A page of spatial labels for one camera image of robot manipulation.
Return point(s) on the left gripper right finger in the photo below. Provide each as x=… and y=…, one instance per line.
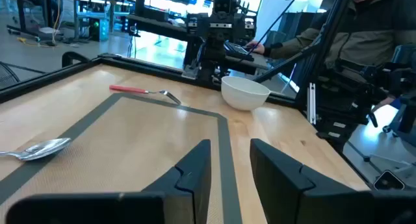
x=286, y=198

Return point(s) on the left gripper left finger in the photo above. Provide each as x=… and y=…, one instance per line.
x=182, y=201

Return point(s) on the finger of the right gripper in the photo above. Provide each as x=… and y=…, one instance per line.
x=222, y=42
x=212, y=45

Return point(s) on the white bowl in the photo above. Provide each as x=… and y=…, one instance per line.
x=243, y=97

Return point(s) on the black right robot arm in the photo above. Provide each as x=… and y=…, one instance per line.
x=240, y=29

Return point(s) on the black computer keyboard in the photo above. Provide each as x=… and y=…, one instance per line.
x=239, y=50

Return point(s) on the person's hand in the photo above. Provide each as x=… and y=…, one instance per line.
x=256, y=48

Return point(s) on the grey desk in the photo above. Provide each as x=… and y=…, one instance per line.
x=256, y=63
x=156, y=26

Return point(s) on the beige mat with grey border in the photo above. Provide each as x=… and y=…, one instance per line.
x=130, y=146

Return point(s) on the white metal bar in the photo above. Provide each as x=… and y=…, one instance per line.
x=311, y=102

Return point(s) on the black machine with white labels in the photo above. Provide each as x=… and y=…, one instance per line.
x=344, y=100

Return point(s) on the computer tower with lit panel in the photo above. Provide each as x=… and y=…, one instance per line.
x=99, y=29

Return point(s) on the person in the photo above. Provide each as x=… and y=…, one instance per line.
x=367, y=32

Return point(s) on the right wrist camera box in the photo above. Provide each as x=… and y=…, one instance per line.
x=223, y=4

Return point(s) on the black aluminium table frame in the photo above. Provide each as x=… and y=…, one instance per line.
x=146, y=66

